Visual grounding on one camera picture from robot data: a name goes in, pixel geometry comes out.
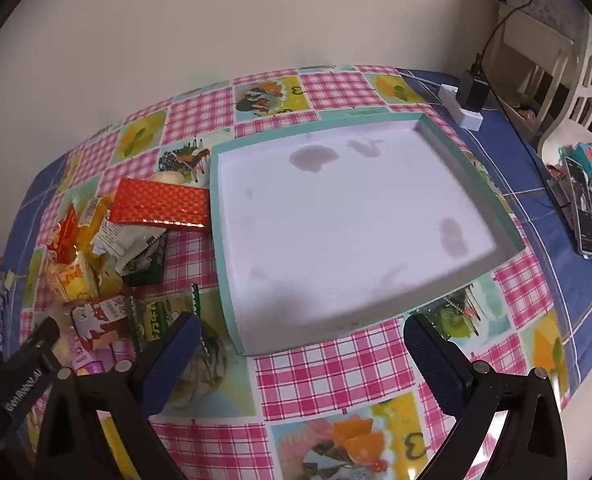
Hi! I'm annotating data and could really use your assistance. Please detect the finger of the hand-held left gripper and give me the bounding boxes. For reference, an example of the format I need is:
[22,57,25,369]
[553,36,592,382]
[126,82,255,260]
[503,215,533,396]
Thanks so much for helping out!
[0,316,61,456]

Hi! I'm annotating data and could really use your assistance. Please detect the red patterned snack packet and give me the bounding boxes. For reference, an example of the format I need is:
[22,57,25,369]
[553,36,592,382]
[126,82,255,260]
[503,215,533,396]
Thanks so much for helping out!
[106,178,210,233]

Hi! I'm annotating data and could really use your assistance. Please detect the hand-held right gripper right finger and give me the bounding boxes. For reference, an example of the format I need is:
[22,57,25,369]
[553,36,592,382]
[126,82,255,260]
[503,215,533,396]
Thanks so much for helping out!
[403,314,568,480]

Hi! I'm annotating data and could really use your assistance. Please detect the white wooden chair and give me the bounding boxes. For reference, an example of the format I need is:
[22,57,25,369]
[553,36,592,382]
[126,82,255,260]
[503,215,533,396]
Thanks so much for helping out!
[496,5,577,126]

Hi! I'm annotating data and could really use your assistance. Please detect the checkered fruit print tablecloth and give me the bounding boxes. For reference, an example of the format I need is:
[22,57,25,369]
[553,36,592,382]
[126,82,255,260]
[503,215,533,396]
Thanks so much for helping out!
[0,64,592,480]

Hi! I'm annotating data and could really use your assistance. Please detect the black cable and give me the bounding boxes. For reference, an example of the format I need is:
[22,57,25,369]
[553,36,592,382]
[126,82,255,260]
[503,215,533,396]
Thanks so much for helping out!
[473,0,559,68]

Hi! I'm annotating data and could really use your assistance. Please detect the white cutout rack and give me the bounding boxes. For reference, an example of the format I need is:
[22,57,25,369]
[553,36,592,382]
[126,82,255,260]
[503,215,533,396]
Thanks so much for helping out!
[536,12,592,161]

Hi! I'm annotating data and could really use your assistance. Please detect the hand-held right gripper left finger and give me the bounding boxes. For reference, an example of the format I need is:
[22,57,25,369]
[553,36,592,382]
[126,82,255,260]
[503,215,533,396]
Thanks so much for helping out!
[34,311,204,480]

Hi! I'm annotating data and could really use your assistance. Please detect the green striped snack packet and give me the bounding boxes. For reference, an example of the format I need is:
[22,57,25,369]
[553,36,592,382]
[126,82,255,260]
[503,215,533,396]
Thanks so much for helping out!
[130,284,201,356]

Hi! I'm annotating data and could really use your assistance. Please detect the white power strip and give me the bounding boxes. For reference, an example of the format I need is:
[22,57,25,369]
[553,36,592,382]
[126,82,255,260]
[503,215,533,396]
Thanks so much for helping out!
[438,84,484,130]

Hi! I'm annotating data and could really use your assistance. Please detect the teal cardboard box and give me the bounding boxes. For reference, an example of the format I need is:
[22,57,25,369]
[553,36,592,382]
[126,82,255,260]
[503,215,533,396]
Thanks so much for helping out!
[210,112,527,357]

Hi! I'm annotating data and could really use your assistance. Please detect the pink snack packet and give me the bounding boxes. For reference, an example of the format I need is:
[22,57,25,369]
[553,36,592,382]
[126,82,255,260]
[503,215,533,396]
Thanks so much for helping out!
[68,337,119,376]

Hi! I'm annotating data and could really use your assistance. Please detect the black charger plug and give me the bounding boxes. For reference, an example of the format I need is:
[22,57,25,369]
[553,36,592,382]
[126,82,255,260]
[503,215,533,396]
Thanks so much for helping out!
[457,62,489,112]

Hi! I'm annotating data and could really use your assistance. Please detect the white cable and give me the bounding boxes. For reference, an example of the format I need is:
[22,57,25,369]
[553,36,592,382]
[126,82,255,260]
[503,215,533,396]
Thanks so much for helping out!
[401,71,447,93]

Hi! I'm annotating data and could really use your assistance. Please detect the red yellow snack packet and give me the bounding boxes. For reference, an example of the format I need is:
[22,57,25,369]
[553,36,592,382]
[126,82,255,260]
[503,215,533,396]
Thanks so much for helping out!
[46,207,84,266]

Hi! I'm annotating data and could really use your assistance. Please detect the teal toy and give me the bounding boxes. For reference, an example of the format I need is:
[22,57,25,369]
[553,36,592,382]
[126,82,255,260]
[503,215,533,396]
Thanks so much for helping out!
[571,142,592,178]

